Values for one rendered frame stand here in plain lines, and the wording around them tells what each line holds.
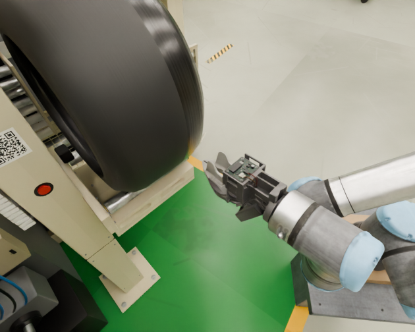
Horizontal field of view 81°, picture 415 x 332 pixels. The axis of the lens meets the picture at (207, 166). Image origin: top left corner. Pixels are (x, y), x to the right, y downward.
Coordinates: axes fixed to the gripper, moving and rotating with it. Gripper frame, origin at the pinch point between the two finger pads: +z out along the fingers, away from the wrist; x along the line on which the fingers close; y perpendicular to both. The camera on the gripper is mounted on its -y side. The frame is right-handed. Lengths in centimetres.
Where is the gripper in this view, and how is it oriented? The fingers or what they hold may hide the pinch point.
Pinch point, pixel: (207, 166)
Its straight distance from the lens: 58.9
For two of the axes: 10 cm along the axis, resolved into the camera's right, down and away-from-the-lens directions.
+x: -7.1, 5.5, -4.4
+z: -7.0, -4.8, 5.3
